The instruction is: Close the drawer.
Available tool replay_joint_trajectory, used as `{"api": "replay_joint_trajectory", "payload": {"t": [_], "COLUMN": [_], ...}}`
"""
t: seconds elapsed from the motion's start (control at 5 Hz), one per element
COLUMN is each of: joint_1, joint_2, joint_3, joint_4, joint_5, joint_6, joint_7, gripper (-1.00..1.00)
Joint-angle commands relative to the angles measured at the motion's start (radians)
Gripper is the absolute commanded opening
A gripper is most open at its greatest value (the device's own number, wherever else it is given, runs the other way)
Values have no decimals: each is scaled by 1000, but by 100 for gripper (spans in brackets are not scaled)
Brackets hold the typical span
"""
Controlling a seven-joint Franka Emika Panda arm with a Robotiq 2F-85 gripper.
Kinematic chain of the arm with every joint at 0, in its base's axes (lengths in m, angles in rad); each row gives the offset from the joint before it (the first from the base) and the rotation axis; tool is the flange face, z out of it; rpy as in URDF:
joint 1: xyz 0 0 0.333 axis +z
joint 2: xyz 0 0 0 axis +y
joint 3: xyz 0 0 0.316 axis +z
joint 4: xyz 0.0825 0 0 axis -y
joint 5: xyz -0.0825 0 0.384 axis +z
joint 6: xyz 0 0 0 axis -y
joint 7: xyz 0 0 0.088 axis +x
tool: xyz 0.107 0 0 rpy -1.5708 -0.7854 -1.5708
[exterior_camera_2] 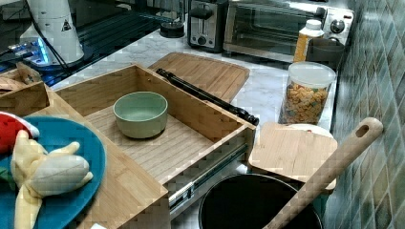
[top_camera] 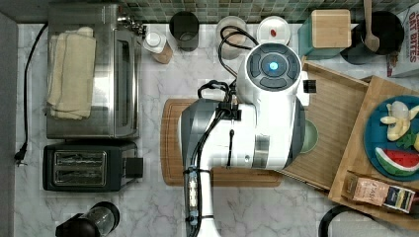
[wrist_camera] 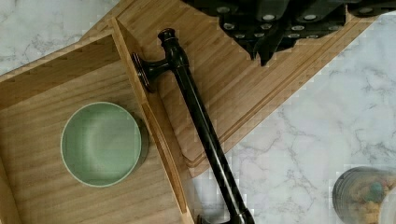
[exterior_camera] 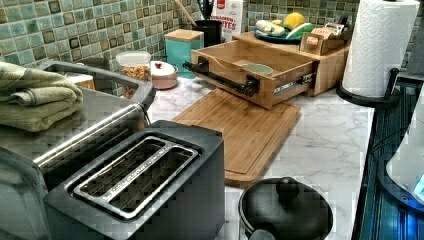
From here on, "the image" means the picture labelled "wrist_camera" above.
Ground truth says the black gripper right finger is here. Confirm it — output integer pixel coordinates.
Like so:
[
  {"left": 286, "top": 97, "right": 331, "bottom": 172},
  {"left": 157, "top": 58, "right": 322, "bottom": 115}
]
[{"left": 253, "top": 0, "right": 395, "bottom": 65}]

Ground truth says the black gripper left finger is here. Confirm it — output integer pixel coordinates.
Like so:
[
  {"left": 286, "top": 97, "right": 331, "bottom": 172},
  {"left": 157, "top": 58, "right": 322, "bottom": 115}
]
[{"left": 183, "top": 0, "right": 290, "bottom": 60}]

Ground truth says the bamboo drawer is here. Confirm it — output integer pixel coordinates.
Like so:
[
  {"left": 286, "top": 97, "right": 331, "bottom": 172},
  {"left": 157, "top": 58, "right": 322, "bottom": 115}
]
[{"left": 1, "top": 20, "right": 200, "bottom": 224}]

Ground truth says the bamboo cutting board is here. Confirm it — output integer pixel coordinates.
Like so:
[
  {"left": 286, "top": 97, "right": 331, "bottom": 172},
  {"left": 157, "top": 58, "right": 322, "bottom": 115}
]
[{"left": 85, "top": 0, "right": 371, "bottom": 176}]

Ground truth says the clear cereal jar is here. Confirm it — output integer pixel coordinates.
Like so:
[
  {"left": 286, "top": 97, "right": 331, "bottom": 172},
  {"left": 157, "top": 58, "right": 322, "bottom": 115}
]
[{"left": 332, "top": 166, "right": 396, "bottom": 224}]

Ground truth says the green ceramic bowl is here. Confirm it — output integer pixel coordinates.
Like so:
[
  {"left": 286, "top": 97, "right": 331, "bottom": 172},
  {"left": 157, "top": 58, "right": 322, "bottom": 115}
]
[{"left": 60, "top": 102, "right": 149, "bottom": 188}]

